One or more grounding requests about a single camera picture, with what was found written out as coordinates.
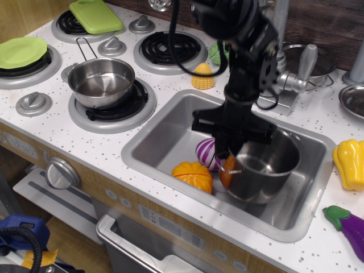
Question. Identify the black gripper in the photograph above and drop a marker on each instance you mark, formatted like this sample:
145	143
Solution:
232	121

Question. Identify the grey stove knob middle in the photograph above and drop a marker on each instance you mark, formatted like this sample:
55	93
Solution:
113	47

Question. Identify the grey post at right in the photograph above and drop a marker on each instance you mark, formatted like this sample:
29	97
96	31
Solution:
355	75

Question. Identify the purple striped toy onion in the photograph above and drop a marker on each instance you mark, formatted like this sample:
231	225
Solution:
206	154

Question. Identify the steel bowl at right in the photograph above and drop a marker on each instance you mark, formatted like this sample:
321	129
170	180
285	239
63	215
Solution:
351	99

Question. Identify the blue clamp with black cable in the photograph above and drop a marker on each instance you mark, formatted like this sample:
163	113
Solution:
22	232

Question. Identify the grey stove knob back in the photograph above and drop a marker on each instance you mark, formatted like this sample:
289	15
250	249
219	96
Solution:
142	25

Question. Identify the purple toy eggplant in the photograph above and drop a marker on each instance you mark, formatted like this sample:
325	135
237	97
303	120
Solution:
350	225

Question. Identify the yellow toy bell pepper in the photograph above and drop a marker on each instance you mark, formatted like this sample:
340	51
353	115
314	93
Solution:
348	158

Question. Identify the grey sink basin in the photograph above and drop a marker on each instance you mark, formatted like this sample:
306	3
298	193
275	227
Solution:
167	140

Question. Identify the grey stove knob front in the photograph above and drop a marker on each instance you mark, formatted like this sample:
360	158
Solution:
33	104

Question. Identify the yellow toy corn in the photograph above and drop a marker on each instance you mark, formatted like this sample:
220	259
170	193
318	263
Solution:
203	80

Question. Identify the back left stove burner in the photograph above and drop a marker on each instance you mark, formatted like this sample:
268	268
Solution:
67	29

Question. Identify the orange toy pumpkin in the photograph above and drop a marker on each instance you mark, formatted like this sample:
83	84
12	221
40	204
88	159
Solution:
194	174

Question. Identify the grey oven door handle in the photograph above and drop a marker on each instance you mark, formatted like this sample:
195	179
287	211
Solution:
123	255

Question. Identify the steel saucepan with handle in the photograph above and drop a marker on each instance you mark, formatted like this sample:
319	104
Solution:
101	83

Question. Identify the green plate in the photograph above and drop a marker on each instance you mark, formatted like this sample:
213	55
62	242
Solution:
21	52

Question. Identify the back right stove burner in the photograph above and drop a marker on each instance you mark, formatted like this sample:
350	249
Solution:
152	53

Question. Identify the steel strainer pot behind faucet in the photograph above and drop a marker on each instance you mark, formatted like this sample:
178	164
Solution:
325	65

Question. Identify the hanging silver ladle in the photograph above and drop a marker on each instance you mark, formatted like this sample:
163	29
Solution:
160	5

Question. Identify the front left stove burner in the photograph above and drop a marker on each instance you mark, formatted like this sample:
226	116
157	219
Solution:
36	77

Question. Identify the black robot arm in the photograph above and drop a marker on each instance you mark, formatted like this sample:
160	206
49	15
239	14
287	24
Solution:
253	45

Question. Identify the stove burner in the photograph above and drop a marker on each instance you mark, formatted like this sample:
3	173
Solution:
122	117
152	53
67	29
36	77

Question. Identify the green toy cabbage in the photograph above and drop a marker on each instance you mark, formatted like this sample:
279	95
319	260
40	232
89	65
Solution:
214	53

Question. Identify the green cutting board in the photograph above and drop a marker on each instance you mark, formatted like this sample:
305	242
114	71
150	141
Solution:
96	17

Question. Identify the grey stove knob behind saucepan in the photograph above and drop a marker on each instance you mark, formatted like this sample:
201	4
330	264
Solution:
65	72

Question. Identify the front right stove burner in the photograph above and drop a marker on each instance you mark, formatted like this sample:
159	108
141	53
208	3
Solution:
122	117

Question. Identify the silver oven dial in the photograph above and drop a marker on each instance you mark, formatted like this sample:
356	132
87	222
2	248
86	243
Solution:
60	175

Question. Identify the silver toy faucet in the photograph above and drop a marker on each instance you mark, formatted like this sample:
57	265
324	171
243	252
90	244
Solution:
283	95

